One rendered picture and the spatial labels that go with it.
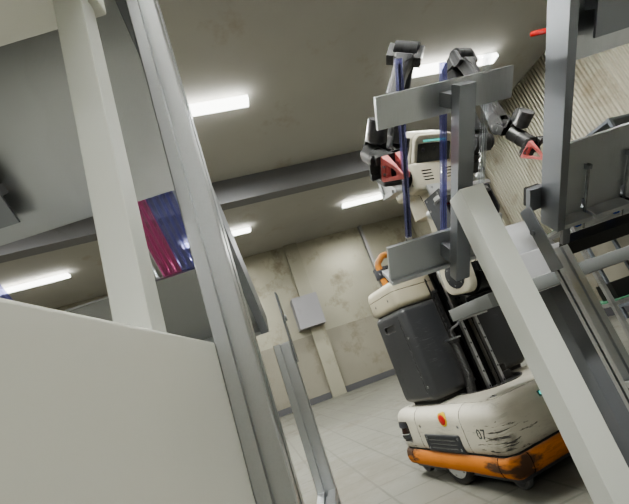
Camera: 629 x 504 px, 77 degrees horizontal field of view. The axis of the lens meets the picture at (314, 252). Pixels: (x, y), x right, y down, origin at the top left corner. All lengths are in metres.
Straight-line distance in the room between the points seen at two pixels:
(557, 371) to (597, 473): 0.18
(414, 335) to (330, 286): 7.05
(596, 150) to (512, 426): 0.86
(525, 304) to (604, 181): 0.45
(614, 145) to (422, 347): 0.99
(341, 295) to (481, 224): 7.87
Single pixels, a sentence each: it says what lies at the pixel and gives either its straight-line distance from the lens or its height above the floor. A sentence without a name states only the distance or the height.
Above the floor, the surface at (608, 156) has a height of 0.80.
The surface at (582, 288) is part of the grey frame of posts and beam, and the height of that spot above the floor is 0.53.
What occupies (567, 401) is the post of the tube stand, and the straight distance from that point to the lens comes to 0.94.
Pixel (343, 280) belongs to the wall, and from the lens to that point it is 8.83.
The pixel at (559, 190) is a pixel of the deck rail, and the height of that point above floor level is 0.76.
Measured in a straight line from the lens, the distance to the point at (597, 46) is 1.10.
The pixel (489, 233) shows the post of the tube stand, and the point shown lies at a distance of 0.93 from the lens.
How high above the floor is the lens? 0.55
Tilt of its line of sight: 16 degrees up
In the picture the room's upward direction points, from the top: 19 degrees counter-clockwise
